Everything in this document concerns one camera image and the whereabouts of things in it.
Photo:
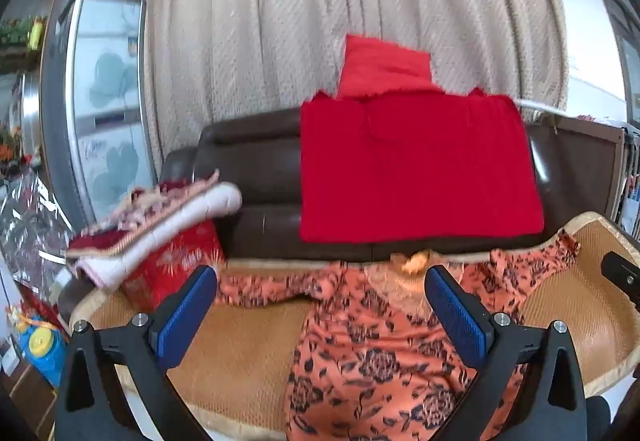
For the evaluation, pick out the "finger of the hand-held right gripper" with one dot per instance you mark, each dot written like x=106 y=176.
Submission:
x=622 y=277

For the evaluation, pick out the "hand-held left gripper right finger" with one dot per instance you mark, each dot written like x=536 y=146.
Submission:
x=452 y=313

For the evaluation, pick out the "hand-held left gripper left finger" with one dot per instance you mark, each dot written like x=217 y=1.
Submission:
x=187 y=316

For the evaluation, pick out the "orange floral blouse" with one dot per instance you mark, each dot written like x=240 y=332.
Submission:
x=380 y=361

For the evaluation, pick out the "red gold printed pillow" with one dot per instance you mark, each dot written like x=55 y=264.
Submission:
x=170 y=266

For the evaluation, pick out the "woven straw seat mat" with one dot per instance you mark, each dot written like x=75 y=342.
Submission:
x=240 y=346

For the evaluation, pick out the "folded pink red quilt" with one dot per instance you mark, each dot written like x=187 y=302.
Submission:
x=165 y=226

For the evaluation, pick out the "large red knit cloth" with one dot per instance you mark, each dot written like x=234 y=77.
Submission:
x=415 y=171

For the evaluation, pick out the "blue yellow toy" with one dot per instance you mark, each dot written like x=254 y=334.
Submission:
x=42 y=346

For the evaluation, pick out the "brown leather sofa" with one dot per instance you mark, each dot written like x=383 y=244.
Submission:
x=260 y=181

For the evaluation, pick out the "silver foil table cover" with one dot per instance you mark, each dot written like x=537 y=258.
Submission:
x=30 y=226

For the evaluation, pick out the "silver patterned refrigerator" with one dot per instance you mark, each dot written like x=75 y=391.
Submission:
x=100 y=111

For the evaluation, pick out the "beige curtain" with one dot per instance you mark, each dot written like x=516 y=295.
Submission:
x=280 y=31

